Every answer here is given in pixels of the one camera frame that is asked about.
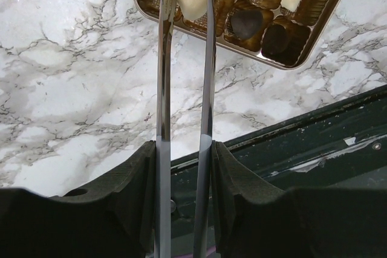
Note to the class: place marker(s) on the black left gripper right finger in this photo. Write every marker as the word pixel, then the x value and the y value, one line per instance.
pixel 240 198

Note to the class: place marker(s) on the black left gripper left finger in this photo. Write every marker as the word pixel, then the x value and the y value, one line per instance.
pixel 114 213

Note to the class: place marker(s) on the gold chocolate tin box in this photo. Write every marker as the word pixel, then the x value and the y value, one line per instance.
pixel 280 33

